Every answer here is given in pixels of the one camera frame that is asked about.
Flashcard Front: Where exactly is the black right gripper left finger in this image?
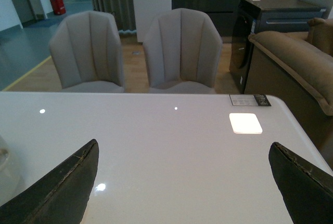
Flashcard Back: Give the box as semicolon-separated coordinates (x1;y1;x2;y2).
1;139;99;223

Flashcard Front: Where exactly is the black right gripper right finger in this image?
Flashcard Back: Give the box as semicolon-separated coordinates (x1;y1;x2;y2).
268;142;332;223

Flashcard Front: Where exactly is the black white table label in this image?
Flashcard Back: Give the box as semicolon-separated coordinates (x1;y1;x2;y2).
229;94;271;107

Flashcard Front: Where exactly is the brown sofa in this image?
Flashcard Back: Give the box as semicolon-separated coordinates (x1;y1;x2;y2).
245;18;332;156

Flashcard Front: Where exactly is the left beige upholstered chair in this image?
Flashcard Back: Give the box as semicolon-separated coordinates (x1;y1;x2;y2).
49;11;125;93

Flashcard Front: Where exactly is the beige upholstered chair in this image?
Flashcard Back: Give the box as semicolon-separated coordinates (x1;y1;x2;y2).
143;8;223;94
49;11;125;93

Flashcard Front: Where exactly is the black washing machine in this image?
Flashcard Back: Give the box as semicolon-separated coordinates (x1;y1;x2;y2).
229;0;326;93

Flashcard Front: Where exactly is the right beige upholstered chair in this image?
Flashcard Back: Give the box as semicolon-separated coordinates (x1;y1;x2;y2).
143;8;223;94

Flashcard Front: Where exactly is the red cabinet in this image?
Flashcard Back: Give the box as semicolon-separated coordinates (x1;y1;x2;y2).
50;0;66;15

